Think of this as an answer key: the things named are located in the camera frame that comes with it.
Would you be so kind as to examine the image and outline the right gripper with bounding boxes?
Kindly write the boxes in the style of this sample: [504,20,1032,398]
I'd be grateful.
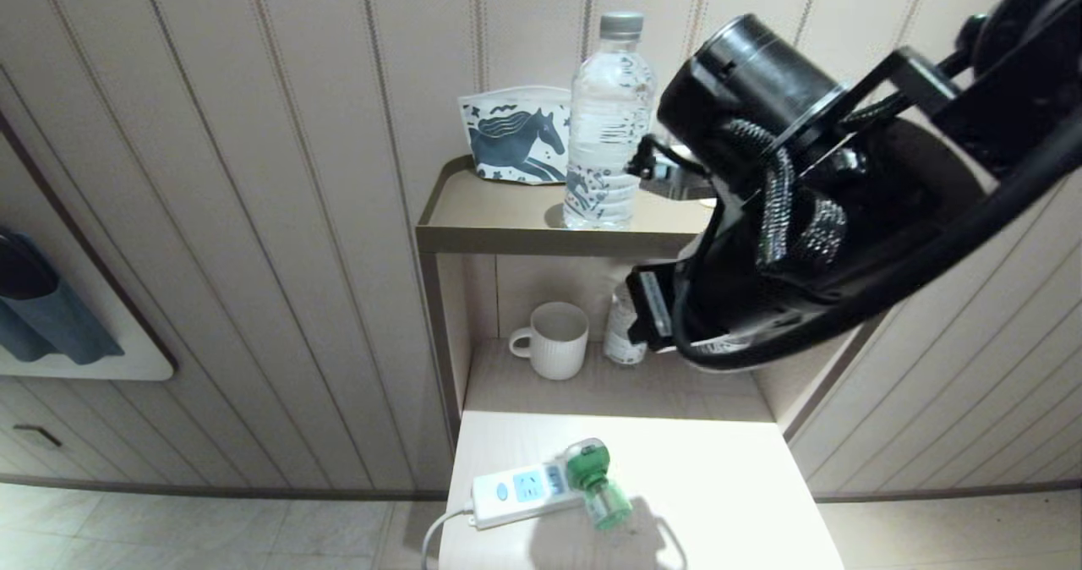
[626,202,855,361]

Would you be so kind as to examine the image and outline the beige wooden bedside shelf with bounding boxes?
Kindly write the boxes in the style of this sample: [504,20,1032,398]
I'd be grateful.
[414,156,846,570]

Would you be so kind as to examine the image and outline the white ribbed mug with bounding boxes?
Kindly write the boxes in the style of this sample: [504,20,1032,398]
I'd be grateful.
[508,301,590,381]

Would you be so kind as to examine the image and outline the green mosquito repellent device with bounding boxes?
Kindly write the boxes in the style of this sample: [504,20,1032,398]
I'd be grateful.
[565,437,633,531]

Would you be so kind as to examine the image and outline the white pouch with horse print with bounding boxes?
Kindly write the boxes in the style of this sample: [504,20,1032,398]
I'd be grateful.
[457,86,576,186]

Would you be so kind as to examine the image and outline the white power strip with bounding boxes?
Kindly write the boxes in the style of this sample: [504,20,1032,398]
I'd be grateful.
[469,460,586,530]

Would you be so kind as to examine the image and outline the white power strip cable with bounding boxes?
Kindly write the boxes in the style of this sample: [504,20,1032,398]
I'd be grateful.
[420,507,476,570]

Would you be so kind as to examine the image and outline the small bottle with white label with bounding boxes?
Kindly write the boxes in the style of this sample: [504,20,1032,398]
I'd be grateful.
[603,282,650,366]

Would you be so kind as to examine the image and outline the clear plastic water bottle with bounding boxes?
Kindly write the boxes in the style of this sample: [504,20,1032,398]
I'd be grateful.
[562,10,658,233]

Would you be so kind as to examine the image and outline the blue cloth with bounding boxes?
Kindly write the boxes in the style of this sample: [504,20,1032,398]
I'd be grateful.
[0,227,125,366]

